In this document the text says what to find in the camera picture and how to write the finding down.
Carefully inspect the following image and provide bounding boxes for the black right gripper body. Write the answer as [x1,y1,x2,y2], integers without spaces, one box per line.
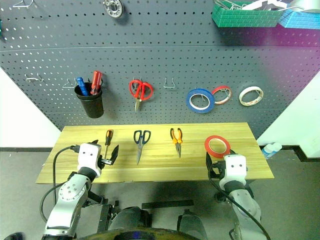
[208,159,227,180]

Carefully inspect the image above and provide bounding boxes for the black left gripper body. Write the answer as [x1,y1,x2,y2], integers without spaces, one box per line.
[99,154,113,169]

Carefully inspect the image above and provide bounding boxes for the orange and black pliers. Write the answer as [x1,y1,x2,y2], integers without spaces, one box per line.
[169,127,183,159]

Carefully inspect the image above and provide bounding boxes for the grey metal pegboard wall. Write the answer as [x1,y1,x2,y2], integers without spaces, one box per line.
[0,0,320,141]

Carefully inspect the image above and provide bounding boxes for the orange and black screwdriver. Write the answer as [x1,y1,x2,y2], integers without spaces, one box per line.
[103,129,114,161]

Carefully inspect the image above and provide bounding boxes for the black plastic cup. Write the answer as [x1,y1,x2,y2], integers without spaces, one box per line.
[74,81,104,119]

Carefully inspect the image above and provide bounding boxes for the clear bottle with blue label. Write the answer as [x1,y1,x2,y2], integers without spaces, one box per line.
[261,141,283,160]

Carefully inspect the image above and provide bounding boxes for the red and white tape roll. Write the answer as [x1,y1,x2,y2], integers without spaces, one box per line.
[211,85,233,106]

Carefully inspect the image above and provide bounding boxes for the dark grey rounded shape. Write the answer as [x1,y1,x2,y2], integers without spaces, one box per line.
[176,208,208,238]
[109,206,152,231]

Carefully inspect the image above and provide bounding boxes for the blue tape roll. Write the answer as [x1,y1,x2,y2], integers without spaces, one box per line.
[185,87,215,114]

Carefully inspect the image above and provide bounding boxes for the dark curved rim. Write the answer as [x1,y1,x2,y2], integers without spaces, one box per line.
[78,226,210,240]

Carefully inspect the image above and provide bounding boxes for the green brick pattern box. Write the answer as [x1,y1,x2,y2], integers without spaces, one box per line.
[211,1,285,28]

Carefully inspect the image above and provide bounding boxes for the blue brick pattern box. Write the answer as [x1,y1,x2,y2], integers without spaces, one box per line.
[277,9,320,30]

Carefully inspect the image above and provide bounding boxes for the white printed card pack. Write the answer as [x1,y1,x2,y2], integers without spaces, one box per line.
[241,0,285,11]

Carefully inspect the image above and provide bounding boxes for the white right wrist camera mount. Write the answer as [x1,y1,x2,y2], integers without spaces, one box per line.
[219,154,248,188]

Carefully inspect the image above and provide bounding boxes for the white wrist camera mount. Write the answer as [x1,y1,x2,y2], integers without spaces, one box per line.
[76,142,103,179]
[219,154,248,188]

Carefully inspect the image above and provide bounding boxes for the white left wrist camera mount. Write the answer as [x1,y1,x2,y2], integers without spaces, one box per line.
[76,142,103,179]

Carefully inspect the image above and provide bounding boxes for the black handled scissors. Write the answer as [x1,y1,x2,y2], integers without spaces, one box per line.
[133,129,152,166]

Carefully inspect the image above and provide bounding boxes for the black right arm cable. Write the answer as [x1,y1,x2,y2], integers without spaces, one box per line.
[208,177,273,240]

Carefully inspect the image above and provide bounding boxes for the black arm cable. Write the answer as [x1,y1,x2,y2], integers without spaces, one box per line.
[208,177,273,240]
[39,144,81,224]

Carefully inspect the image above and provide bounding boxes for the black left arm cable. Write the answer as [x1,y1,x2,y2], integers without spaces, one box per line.
[39,144,81,224]

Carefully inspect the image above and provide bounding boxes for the black metal table frame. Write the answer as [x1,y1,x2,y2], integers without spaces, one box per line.
[86,188,227,234]

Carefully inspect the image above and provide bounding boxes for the blue handled screwdriver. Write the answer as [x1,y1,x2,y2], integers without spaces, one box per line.
[75,76,88,97]

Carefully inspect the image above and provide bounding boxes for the red handled screwdriver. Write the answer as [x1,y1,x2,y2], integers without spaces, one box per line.
[90,70,103,96]

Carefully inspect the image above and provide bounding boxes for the red handled scissors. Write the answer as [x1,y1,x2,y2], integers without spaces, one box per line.
[128,79,154,113]

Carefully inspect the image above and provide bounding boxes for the steel ball bearing ring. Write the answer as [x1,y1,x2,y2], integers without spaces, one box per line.
[103,0,124,18]

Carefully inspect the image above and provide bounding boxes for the silver wire hooks bundle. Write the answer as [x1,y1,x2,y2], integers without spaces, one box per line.
[214,0,242,11]

